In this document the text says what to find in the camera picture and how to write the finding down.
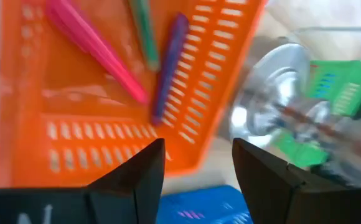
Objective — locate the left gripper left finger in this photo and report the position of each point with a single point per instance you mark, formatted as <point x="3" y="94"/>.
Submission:
<point x="137" y="189"/>

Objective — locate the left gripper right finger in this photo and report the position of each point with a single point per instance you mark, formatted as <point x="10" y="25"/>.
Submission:
<point x="264" y="186"/>

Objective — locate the purple marker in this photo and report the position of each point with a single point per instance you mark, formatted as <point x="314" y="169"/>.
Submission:
<point x="171" y="68"/>

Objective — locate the long pink marker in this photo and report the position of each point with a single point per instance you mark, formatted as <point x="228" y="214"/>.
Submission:
<point x="99" y="53"/>

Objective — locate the teal marker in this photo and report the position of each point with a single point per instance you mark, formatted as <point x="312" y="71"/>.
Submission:
<point x="146" y="37"/>

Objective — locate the blue plastic basket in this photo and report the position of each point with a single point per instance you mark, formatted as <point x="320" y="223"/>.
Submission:
<point x="199" y="199"/>

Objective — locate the white shade silver table lamp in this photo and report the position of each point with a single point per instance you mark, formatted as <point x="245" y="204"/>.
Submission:
<point x="270" y="93"/>

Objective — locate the orange plastic basket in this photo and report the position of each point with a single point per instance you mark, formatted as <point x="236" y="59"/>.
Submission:
<point x="74" y="109"/>

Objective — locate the green plastic basket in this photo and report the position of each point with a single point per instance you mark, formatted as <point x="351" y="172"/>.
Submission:
<point x="354" y="81"/>

